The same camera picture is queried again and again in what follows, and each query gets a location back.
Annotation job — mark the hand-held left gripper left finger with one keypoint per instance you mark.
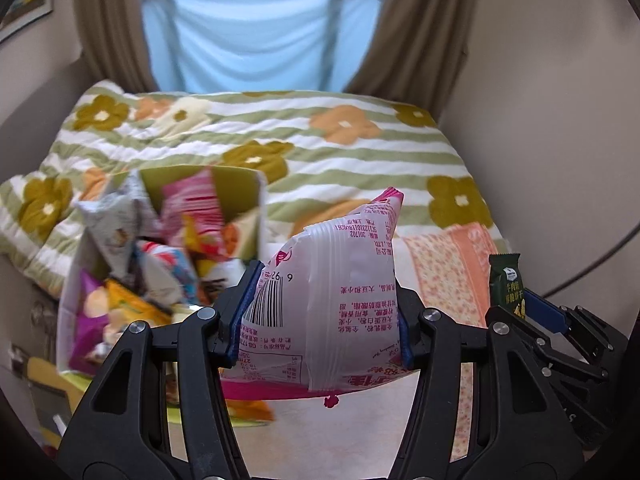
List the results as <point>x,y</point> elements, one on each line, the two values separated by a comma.
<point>234,340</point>

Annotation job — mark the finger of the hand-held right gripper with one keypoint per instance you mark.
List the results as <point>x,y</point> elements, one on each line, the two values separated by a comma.
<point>545,315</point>
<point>510,316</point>

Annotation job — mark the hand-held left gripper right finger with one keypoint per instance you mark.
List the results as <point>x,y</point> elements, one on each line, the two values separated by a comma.
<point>406,345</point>

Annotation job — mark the dark green snack packet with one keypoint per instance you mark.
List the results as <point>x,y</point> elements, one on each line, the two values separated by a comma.
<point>507,280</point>

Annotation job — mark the white pink snack bag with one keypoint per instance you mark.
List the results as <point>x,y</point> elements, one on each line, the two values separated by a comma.
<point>325,300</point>

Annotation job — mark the yellow printed cardboard box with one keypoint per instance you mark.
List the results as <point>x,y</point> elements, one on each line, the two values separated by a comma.
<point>235,195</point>

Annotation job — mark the peach floral cloth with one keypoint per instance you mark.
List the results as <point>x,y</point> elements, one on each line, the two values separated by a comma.
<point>440,270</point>

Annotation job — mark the white red-striped snack bag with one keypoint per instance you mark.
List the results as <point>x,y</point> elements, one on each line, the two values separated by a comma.
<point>165,270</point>

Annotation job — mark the yellow snack bag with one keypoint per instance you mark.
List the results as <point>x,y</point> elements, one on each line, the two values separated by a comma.
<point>135,305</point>

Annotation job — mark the orange snack bag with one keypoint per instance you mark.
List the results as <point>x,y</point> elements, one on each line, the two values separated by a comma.
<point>200,240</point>

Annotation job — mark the pink striped snack bag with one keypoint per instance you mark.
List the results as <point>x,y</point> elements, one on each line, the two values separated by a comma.
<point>192,205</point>

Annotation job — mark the purple snack bag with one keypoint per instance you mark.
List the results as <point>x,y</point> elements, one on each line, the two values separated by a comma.
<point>85,340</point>

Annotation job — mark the white crinkled snack bag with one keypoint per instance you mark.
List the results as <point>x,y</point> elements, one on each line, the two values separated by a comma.
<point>115,225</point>

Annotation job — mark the green striped flower blanket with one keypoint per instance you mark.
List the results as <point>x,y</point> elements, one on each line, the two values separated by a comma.
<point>350,170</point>

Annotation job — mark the brown curtain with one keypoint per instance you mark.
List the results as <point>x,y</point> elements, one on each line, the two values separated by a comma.
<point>425,35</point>
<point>110,25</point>

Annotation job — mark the light blue cloth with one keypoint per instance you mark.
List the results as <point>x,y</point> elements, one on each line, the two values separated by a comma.
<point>250,35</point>

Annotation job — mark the framed wall picture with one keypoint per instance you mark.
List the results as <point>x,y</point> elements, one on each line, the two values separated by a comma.
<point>25,0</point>

